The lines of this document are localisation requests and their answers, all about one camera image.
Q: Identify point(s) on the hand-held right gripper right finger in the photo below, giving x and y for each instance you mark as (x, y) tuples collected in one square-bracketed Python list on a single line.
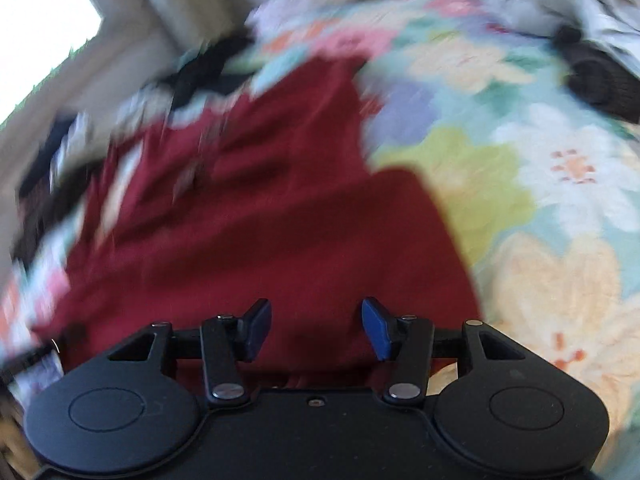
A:
[(377, 330)]

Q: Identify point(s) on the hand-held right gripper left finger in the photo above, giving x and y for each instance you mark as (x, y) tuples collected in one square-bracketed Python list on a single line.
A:
[(257, 330)]

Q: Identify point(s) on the dark red knit sweater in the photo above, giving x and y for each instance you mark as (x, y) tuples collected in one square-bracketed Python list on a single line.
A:
[(250, 210)]

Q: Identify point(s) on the floral bed sheet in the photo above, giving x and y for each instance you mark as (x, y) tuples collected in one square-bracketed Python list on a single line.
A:
[(550, 185)]

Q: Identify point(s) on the small black garment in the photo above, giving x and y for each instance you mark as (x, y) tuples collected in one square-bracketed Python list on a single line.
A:
[(200, 72)]

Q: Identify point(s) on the large black garment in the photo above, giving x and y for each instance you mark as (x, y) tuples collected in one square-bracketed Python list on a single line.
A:
[(42, 170)]

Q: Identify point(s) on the dark cloth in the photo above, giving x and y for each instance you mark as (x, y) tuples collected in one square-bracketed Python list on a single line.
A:
[(605, 80)]

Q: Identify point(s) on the window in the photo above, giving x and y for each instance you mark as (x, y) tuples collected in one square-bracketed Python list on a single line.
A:
[(40, 35)]

